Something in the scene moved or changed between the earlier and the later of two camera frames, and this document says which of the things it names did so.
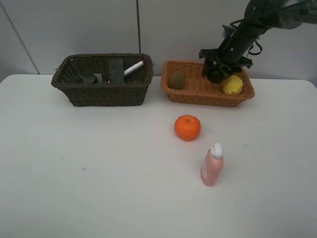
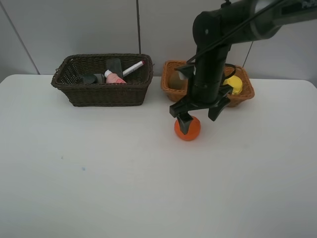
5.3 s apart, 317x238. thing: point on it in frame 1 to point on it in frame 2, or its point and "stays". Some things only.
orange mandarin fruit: (187, 127) stays
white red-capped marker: (130, 69) stays
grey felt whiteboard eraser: (116, 68) stays
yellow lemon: (232, 85) stays
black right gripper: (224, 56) to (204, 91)
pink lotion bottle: (212, 165) to (112, 78)
